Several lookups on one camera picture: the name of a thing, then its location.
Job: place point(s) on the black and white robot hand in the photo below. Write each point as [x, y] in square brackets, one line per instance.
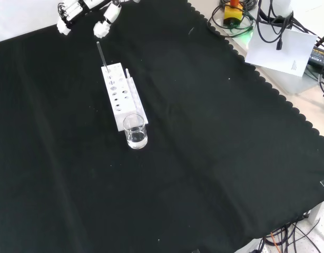
[69, 13]

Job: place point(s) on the clear glass rod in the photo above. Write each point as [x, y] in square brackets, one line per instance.
[102, 56]

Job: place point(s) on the white test tube rack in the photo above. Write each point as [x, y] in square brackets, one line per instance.
[117, 97]

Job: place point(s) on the clear glass beaker with water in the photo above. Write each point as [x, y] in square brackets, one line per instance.
[136, 138]

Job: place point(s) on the yellow stop button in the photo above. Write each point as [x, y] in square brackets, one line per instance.
[233, 14]

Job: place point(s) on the black bench cloth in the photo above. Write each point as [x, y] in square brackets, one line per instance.
[177, 158]

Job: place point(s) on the white paper sheet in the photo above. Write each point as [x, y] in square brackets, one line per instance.
[280, 55]

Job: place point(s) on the pale base board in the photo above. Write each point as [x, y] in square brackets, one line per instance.
[288, 84]

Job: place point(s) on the black power supply brick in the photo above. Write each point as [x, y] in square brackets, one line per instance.
[319, 56]

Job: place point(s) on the white bench frame bracket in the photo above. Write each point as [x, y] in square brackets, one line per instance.
[318, 213]

